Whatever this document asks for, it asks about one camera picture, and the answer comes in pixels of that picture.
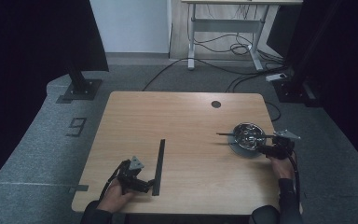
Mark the person's right hand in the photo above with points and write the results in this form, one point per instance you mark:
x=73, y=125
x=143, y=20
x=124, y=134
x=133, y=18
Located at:
x=281, y=169

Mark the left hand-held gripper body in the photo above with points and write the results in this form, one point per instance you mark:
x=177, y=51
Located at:
x=127, y=174

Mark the person's dark clothed knee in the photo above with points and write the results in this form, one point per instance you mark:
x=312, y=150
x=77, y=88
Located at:
x=265, y=216

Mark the black stand with base plate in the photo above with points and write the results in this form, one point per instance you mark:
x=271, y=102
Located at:
x=295, y=88

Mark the grey round plate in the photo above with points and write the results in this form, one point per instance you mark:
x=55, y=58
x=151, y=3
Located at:
x=240, y=152

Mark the white frame desk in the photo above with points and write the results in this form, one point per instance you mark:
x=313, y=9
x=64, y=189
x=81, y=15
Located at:
x=227, y=25

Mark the black curtain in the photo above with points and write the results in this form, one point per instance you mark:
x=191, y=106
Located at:
x=28, y=62
x=348, y=77

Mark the person's left hand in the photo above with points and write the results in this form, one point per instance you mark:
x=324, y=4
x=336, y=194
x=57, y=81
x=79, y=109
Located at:
x=115, y=199

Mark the black stand base left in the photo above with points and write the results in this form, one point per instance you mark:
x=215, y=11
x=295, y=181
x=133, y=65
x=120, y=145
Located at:
x=80, y=88

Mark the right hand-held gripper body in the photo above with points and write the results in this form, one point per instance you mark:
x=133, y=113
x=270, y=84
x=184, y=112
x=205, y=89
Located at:
x=281, y=147

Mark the white power strip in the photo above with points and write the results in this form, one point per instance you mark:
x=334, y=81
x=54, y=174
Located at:
x=276, y=76

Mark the long black bar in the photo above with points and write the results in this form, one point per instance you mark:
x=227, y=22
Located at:
x=159, y=168

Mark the black round table grommet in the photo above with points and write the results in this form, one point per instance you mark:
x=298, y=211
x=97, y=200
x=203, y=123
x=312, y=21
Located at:
x=216, y=104

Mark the thin black chopstick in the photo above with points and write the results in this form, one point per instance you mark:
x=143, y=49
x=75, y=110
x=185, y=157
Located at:
x=225, y=134

